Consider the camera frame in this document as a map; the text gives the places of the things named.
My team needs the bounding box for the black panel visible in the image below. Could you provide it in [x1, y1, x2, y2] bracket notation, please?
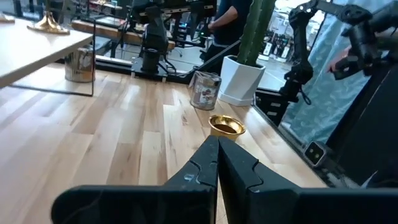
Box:
[325, 62, 398, 190]

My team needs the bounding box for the wooden shelf black metal frame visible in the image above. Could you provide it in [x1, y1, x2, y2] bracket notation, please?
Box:
[0, 12, 97, 98]

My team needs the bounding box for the heart label tin can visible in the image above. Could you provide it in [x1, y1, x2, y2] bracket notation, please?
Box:
[64, 45, 96, 84]

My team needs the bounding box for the printed label tin can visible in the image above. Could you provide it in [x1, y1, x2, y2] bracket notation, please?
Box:
[188, 70, 223, 111]

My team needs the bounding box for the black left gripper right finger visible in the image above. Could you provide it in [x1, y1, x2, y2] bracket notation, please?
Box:
[217, 136, 398, 224]

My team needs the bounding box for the green cactus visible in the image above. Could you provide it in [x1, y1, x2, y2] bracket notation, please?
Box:
[236, 0, 277, 67]

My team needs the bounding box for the small black camera box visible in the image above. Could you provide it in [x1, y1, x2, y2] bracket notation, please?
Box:
[303, 140, 328, 169]

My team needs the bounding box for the person's hand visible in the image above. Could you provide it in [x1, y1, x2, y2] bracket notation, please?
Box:
[326, 45, 354, 73]

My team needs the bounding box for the person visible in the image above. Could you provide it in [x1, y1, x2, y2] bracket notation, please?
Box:
[200, 0, 254, 75]

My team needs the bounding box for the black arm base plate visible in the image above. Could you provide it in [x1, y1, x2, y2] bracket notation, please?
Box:
[129, 57, 178, 84]

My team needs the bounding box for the short brass candle stick holder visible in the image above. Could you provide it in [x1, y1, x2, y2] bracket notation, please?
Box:
[26, 0, 71, 35]

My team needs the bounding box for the pale patterned curtain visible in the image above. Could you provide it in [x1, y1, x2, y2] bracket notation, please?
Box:
[279, 12, 373, 147]

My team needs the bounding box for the potted cactus white pot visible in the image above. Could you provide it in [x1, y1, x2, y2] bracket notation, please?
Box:
[217, 55, 267, 107]

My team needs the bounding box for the wooden workbench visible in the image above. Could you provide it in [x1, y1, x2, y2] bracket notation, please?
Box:
[70, 18, 177, 52]

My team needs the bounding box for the tall brass candle stick holder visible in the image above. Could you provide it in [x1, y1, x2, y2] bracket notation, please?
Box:
[208, 114, 246, 142]

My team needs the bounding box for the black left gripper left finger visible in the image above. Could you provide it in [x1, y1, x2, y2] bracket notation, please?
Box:
[50, 135, 220, 224]

